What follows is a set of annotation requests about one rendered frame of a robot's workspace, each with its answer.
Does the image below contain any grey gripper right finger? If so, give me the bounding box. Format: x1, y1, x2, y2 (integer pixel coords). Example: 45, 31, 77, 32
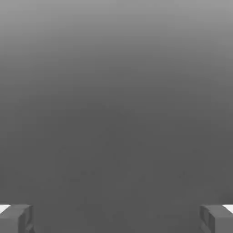
198, 204, 233, 233

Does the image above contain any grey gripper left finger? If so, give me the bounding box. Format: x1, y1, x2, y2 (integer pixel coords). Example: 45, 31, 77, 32
0, 204, 35, 233

